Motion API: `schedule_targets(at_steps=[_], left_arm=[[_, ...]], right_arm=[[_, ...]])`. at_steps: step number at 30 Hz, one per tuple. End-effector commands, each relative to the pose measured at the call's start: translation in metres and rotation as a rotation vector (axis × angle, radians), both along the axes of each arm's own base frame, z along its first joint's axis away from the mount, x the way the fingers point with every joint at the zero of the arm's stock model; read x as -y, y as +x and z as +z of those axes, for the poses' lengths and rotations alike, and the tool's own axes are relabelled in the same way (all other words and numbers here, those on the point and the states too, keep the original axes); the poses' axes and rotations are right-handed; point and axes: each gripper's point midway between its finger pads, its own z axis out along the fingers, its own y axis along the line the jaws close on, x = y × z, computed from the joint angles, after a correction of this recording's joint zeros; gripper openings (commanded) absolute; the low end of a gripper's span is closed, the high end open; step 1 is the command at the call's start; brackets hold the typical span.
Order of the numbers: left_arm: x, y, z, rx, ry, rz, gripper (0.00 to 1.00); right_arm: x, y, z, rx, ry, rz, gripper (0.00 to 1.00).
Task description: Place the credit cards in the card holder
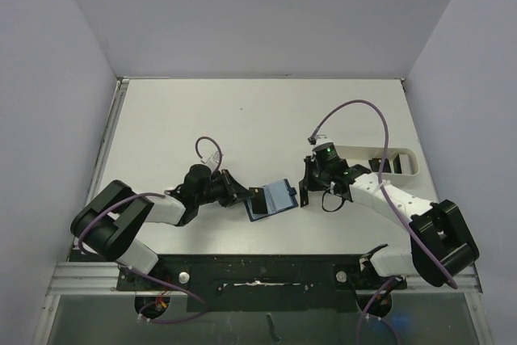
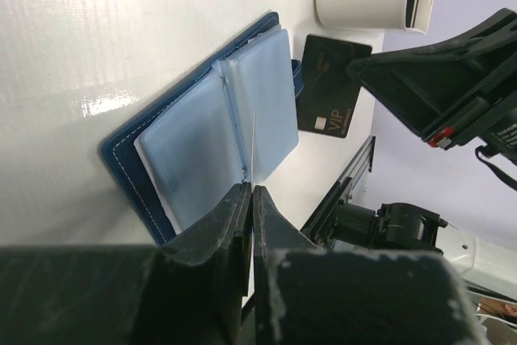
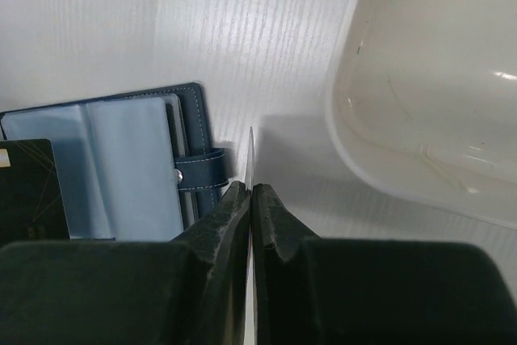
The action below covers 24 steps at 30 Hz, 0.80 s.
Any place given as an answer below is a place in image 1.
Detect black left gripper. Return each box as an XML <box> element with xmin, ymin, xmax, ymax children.
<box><xmin>195</xmin><ymin>168</ymin><xmax>254</xmax><ymax>207</ymax></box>

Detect blue leather card holder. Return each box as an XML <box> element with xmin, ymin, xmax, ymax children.
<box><xmin>245</xmin><ymin>179</ymin><xmax>299</xmax><ymax>222</ymax></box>

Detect black credit card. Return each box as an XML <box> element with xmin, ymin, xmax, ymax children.
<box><xmin>250</xmin><ymin>187</ymin><xmax>268</xmax><ymax>215</ymax></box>
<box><xmin>299</xmin><ymin>178</ymin><xmax>309</xmax><ymax>208</ymax></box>

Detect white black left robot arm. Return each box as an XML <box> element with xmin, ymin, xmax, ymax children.
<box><xmin>70</xmin><ymin>164</ymin><xmax>254</xmax><ymax>289</ymax></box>

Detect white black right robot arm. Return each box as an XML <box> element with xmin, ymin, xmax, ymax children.
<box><xmin>299</xmin><ymin>141</ymin><xmax>480</xmax><ymax>288</ymax></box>

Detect black card in tray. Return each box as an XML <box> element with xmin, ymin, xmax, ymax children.
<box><xmin>368</xmin><ymin>158</ymin><xmax>392</xmax><ymax>173</ymax></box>

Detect white plastic card tray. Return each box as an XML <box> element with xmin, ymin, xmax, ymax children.
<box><xmin>336</xmin><ymin>145</ymin><xmax>419</xmax><ymax>177</ymax></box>

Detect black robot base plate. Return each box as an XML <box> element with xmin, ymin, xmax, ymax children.
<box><xmin>116</xmin><ymin>255</ymin><xmax>385</xmax><ymax>313</ymax></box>

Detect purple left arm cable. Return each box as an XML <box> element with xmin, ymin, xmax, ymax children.
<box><xmin>76</xmin><ymin>136</ymin><xmax>224</xmax><ymax>325</ymax></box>

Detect aluminium frame rail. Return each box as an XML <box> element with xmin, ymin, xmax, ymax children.
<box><xmin>47</xmin><ymin>262</ymin><xmax>119</xmax><ymax>296</ymax></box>

